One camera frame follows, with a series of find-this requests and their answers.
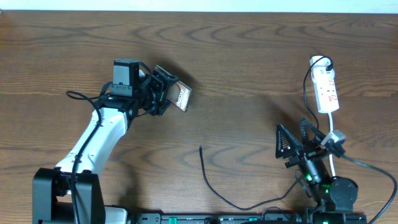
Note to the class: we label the rose gold Galaxy smartphone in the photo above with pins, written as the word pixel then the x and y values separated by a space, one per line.
pixel 179 95

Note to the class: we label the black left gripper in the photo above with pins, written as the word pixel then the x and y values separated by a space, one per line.
pixel 158 82

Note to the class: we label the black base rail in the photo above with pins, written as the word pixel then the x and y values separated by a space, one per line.
pixel 271 216

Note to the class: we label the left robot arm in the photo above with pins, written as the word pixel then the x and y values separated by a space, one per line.
pixel 70 192

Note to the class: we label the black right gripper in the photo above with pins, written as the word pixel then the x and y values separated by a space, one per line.
pixel 311 154

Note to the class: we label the white power strip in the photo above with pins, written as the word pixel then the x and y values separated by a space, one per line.
pixel 323 78

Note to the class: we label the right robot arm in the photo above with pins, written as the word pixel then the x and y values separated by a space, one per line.
pixel 334 196

